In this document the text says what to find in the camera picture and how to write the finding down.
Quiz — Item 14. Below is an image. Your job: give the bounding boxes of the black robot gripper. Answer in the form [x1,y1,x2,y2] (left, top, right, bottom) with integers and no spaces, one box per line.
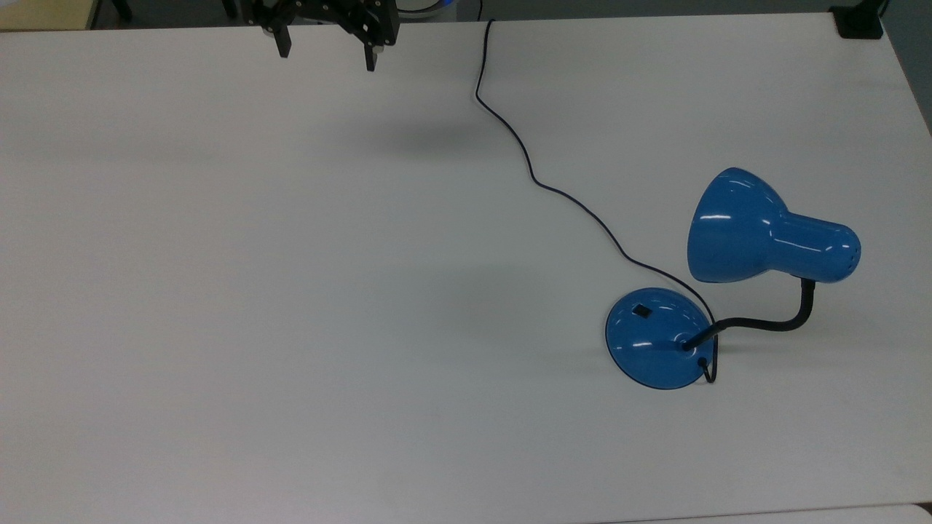
[244,0,402,73]

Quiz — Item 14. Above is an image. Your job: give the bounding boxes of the blue gooseneck desk lamp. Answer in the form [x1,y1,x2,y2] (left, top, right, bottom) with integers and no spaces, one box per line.
[604,167,863,392]

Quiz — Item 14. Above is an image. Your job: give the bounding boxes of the blue and white round object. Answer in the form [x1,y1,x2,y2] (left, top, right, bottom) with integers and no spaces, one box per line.
[398,0,459,17]

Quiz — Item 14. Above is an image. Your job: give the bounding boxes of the yellowish board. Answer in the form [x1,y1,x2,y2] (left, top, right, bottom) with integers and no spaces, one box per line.
[0,0,101,32]

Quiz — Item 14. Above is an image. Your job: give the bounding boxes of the black lamp power cable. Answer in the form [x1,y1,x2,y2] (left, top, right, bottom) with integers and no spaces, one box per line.
[475,0,720,384]

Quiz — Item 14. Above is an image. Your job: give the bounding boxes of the black table clamp mount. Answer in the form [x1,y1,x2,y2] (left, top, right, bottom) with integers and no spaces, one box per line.
[829,0,891,40]

